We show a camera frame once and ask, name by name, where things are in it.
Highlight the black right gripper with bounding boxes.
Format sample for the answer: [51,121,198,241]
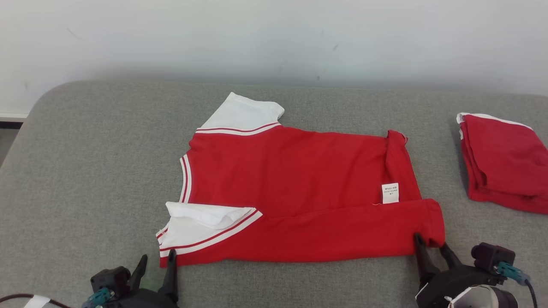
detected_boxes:
[413,233,506,308]

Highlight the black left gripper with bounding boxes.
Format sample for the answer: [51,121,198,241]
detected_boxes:
[107,249,179,308]

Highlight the red shorts with white stripe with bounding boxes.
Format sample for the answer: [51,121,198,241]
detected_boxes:
[456,113,548,215]

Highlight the red and white jersey shirt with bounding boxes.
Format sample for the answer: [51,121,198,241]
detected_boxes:
[155,92,446,268]

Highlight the white skirting board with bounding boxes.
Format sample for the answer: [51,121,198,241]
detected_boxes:
[0,112,30,129]

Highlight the left camera cable, teal plug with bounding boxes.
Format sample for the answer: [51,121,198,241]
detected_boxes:
[0,287,114,308]

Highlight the camera cable, teal plug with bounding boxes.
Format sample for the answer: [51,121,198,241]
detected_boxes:
[0,287,114,308]
[497,262,539,308]

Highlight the right camera cable, teal plug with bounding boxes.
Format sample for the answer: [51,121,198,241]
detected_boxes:
[497,262,539,308]

